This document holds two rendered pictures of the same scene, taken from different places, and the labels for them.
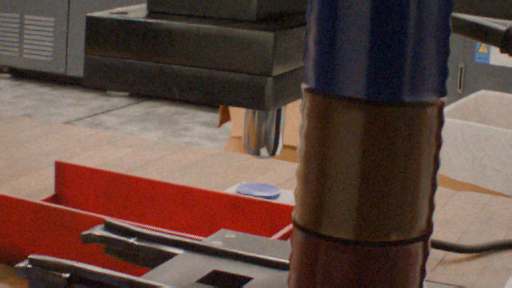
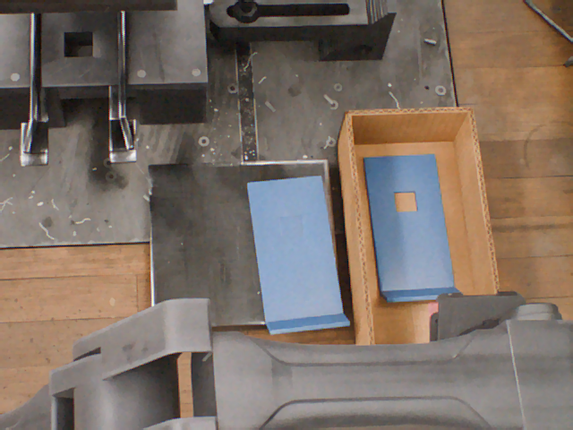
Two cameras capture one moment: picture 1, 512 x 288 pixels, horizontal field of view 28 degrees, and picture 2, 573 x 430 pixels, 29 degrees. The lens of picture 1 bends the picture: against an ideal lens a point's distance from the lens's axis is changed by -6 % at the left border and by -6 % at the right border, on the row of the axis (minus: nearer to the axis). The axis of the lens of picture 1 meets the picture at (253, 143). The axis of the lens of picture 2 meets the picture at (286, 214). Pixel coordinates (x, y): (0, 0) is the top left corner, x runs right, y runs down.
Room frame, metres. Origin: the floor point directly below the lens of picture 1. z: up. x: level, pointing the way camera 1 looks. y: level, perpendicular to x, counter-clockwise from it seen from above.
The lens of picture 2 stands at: (0.70, 0.52, 1.87)
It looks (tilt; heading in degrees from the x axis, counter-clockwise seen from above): 68 degrees down; 232
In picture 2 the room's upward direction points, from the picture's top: 12 degrees clockwise
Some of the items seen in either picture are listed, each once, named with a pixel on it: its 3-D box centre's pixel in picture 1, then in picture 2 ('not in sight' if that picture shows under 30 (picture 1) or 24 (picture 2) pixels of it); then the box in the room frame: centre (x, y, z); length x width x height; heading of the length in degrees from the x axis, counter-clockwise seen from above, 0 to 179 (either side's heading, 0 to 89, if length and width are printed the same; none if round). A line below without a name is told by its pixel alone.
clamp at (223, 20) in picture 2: not in sight; (286, 23); (0.38, 0.05, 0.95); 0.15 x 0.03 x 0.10; 157
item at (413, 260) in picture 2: not in sight; (411, 225); (0.36, 0.28, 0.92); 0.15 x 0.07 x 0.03; 68
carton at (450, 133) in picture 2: not in sight; (421, 250); (0.37, 0.31, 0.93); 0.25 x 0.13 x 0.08; 67
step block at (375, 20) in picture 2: not in sight; (354, 24); (0.32, 0.08, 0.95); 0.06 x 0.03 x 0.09; 157
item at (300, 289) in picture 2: not in sight; (296, 252); (0.47, 0.26, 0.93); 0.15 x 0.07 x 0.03; 71
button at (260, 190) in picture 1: (257, 197); not in sight; (0.94, -0.01, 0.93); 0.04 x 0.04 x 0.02
